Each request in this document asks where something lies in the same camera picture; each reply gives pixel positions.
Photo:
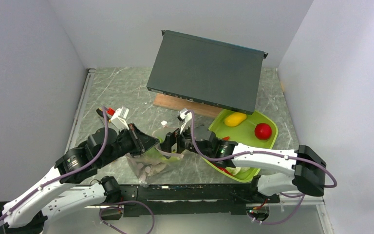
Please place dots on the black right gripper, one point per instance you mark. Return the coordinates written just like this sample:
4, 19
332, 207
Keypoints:
166, 146

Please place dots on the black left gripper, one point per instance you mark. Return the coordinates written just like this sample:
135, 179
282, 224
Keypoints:
141, 141

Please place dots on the clear zip top bag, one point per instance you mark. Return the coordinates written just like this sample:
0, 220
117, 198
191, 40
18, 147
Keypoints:
150, 165

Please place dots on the red tomato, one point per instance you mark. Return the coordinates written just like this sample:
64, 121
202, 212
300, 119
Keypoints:
263, 131

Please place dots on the green cabbage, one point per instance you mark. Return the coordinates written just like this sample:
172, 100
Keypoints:
156, 156

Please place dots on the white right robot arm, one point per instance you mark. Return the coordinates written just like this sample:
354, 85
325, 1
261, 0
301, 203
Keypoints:
300, 170

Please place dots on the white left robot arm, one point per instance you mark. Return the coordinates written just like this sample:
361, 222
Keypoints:
24, 215

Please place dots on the wooden block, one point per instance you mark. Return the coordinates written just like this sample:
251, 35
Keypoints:
178, 104

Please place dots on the black yellow screwdriver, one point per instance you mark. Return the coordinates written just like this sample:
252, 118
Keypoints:
100, 113

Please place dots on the long red chili pepper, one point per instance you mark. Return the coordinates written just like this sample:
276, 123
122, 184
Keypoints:
225, 171

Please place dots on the yellow bell pepper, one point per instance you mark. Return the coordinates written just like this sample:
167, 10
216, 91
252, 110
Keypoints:
235, 119

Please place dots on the white cauliflower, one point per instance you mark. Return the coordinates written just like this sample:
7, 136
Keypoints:
239, 170

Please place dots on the green plastic tray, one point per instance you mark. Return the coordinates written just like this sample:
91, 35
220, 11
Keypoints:
243, 133

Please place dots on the dark rack server chassis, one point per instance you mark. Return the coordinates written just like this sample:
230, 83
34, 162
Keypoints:
207, 71

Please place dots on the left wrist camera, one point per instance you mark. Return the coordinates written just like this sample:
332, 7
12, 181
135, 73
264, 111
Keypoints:
118, 117

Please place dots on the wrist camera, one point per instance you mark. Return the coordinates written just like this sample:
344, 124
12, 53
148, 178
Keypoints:
185, 116
118, 117

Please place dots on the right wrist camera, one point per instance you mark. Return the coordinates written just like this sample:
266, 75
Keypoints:
185, 116

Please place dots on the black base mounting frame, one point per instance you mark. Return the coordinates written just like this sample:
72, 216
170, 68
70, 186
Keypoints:
184, 199

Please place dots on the aluminium rail left edge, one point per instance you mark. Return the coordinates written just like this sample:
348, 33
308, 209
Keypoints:
79, 113

